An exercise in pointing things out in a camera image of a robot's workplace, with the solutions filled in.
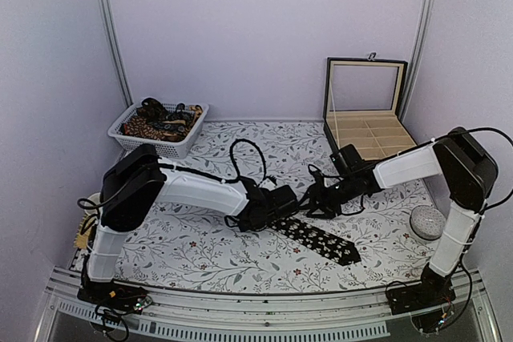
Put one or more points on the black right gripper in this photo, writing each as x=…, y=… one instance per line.
x=323, y=203

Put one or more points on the black floral tie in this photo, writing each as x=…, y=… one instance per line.
x=327, y=245

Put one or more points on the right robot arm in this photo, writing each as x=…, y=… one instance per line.
x=469, y=172

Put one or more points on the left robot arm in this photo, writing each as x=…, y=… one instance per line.
x=143, y=178

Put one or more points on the brown patterned ties pile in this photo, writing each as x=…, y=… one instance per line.
x=153, y=121

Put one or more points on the floral tablecloth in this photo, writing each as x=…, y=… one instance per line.
x=186, y=247

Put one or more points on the white plastic basket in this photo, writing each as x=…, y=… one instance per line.
x=177, y=150

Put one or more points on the patterned round bowl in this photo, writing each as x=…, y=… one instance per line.
x=427, y=223

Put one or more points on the black compartment storage box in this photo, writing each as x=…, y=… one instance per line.
x=361, y=102

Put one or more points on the white ceramic mug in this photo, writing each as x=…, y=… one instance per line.
x=93, y=200

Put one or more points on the woven bamboo tray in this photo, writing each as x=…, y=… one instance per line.
x=84, y=231

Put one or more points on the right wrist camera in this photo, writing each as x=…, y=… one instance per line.
x=317, y=175

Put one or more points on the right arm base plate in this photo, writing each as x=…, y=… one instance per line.
x=404, y=298

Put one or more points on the aluminium front rail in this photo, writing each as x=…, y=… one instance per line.
x=179, y=315

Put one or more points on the right metal frame post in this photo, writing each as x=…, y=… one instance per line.
x=416, y=57

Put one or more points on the metal frame post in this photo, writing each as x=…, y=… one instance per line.
x=113, y=45
x=416, y=57

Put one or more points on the left metal frame post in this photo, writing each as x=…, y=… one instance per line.
x=113, y=45

